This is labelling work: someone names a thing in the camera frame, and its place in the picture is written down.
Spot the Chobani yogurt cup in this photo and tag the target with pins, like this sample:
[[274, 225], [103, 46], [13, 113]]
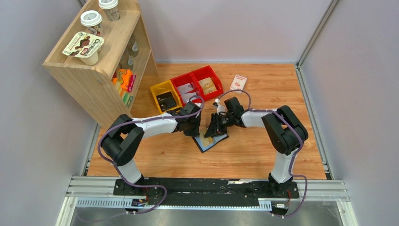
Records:
[[84, 46]]

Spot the gold credit card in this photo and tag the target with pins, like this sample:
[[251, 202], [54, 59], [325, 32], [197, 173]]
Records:
[[209, 90], [206, 141]]

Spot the white lidded cup far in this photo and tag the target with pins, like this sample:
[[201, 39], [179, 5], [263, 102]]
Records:
[[110, 8]]

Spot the red plastic bin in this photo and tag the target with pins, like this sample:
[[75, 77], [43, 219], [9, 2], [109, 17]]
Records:
[[205, 72], [183, 79]]

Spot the orange snack box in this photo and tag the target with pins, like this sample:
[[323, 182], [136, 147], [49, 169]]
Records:
[[124, 78]]

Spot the yellow plastic bin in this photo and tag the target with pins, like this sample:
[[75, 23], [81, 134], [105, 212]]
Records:
[[164, 87]]

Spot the glass bottle on shelf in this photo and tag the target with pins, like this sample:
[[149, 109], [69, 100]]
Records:
[[133, 47]]

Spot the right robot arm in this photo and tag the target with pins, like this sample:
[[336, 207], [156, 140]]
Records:
[[286, 133]]

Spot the black card in bin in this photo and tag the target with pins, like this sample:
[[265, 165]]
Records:
[[166, 101]]

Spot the white lidded cup near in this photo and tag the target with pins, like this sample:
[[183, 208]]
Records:
[[92, 21]]

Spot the tan card in bin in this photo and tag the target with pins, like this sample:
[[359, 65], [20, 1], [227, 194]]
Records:
[[206, 82]]

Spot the white lidded cup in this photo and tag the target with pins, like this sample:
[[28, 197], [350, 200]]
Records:
[[92, 21], [110, 8]]

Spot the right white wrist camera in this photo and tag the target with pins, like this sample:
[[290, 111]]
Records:
[[218, 106]]

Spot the red plastic bin right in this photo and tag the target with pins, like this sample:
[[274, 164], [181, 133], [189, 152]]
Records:
[[205, 72]]

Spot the white cards in bin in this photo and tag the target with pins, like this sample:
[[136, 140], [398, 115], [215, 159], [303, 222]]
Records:
[[186, 91]]

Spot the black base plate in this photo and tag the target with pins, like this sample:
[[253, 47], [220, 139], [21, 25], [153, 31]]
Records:
[[204, 191]]

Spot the wooden shelf unit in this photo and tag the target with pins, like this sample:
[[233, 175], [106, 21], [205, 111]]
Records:
[[91, 86]]

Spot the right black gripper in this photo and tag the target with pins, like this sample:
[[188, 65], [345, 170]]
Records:
[[219, 124]]

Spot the red plastic bin middle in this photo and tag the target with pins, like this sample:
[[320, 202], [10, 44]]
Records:
[[183, 79]]

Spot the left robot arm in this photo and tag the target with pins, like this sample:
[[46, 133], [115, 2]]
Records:
[[122, 140]]

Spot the white pink card box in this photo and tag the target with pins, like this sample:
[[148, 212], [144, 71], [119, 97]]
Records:
[[238, 84]]

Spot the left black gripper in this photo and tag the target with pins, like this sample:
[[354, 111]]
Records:
[[193, 128]]

